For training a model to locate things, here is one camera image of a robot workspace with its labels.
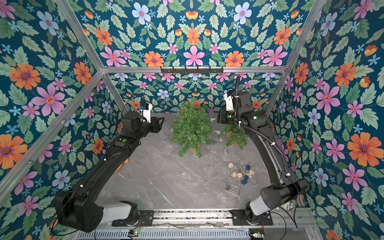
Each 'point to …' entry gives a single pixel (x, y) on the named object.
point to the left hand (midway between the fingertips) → (161, 117)
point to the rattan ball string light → (242, 171)
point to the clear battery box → (233, 189)
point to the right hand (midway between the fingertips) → (222, 111)
